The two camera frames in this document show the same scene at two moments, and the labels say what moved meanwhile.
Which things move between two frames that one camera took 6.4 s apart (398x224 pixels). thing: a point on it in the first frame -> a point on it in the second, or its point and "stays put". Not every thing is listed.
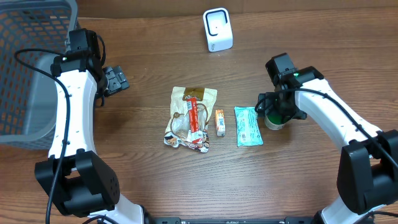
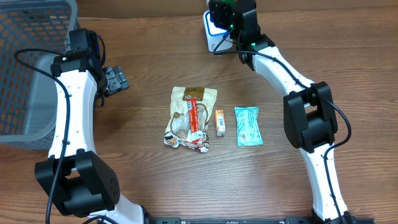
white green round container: x=275 y=121 -> x=229 y=3
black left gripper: x=116 y=81 stays put
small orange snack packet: x=220 y=122 stays put
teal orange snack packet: x=248 y=131 stays put
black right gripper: x=286 y=115 -> x=219 y=11
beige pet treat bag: x=191 y=109 stays put
